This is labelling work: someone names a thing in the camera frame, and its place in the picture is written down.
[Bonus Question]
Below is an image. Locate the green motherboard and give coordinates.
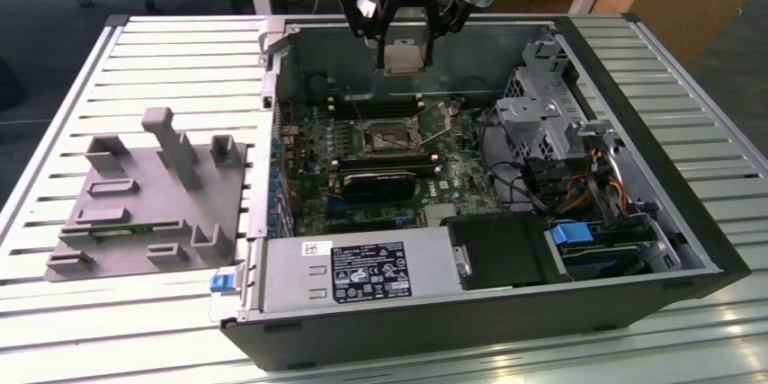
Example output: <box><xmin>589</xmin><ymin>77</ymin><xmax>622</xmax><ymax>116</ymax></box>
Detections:
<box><xmin>270</xmin><ymin>94</ymin><xmax>506</xmax><ymax>237</ymax></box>

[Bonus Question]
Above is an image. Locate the CPU socket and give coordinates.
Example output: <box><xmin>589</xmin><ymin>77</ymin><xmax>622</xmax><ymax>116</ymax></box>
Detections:
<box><xmin>357</xmin><ymin>119</ymin><xmax>422</xmax><ymax>154</ymax></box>

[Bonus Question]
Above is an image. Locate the thin black wire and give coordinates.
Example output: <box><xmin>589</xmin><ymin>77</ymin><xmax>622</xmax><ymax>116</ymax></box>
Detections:
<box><xmin>486</xmin><ymin>160</ymin><xmax>546</xmax><ymax>215</ymax></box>

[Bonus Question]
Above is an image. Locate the grey power supply with label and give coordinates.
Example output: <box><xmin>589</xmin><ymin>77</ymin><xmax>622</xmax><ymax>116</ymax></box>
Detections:
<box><xmin>238</xmin><ymin>227</ymin><xmax>467</xmax><ymax>323</ymax></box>

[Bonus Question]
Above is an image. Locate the black open PC case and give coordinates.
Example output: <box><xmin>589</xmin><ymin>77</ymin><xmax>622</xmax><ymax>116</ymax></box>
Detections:
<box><xmin>219</xmin><ymin>13</ymin><xmax>753</xmax><ymax>372</ymax></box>

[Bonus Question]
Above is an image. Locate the yellow and orange wire bundle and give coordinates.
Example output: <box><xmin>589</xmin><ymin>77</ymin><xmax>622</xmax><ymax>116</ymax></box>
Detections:
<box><xmin>555</xmin><ymin>144</ymin><xmax>633</xmax><ymax>224</ymax></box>

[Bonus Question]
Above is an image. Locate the metal socket cover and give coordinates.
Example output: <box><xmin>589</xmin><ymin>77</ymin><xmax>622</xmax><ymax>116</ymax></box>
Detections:
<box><xmin>438</xmin><ymin>97</ymin><xmax>469</xmax><ymax>125</ymax></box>

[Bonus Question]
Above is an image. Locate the silver square CPU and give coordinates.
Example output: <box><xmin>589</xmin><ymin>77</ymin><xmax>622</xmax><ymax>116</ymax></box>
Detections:
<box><xmin>382</xmin><ymin>39</ymin><xmax>427</xmax><ymax>76</ymax></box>

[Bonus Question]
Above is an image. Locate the black RAM slot bank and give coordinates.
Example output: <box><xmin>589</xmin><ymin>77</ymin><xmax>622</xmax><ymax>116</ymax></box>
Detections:
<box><xmin>337</xmin><ymin>153</ymin><xmax>437</xmax><ymax>174</ymax></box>
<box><xmin>329</xmin><ymin>93</ymin><xmax>423</xmax><ymax>121</ymax></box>

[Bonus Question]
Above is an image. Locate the small silver chipset heatsink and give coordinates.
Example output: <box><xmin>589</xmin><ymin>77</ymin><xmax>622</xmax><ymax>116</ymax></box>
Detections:
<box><xmin>422</xmin><ymin>202</ymin><xmax>463</xmax><ymax>226</ymax></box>

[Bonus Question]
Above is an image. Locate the green RAM stick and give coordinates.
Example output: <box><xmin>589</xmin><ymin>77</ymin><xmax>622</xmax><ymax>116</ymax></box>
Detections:
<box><xmin>89</xmin><ymin>227</ymin><xmax>151</xmax><ymax>237</ymax></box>

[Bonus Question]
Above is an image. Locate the black air shroud box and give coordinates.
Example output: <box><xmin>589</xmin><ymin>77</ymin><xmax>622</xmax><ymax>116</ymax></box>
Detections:
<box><xmin>446</xmin><ymin>214</ymin><xmax>569</xmax><ymax>290</ymax></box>

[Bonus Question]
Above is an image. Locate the metal locking lever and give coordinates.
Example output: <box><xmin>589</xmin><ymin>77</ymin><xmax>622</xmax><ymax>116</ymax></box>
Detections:
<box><xmin>418</xmin><ymin>107</ymin><xmax>465</xmax><ymax>146</ymax></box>

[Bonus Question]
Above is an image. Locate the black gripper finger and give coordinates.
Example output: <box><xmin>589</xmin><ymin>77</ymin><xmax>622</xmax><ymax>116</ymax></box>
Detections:
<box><xmin>418</xmin><ymin>0</ymin><xmax>475</xmax><ymax>68</ymax></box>
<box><xmin>334</xmin><ymin>0</ymin><xmax>406</xmax><ymax>70</ymax></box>

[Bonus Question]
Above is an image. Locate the grey plastic parts rack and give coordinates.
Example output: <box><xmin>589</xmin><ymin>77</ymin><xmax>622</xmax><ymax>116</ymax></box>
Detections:
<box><xmin>42</xmin><ymin>106</ymin><xmax>249</xmax><ymax>283</ymax></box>

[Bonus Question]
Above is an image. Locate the silver metal drive cage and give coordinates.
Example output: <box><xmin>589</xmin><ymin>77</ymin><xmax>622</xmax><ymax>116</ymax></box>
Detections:
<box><xmin>495</xmin><ymin>38</ymin><xmax>606</xmax><ymax>161</ymax></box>

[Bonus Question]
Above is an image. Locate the blue power supply latch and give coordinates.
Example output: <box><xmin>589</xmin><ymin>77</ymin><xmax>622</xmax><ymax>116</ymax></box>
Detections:
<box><xmin>210</xmin><ymin>268</ymin><xmax>241</xmax><ymax>294</ymax></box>

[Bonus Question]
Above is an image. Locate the black graphics card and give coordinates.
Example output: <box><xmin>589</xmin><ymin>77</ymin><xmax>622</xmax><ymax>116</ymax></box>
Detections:
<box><xmin>342</xmin><ymin>171</ymin><xmax>418</xmax><ymax>203</ymax></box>

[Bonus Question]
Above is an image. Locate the blue disk carrier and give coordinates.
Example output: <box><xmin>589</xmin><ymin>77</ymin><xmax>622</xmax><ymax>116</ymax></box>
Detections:
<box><xmin>547</xmin><ymin>219</ymin><xmax>597</xmax><ymax>246</ymax></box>

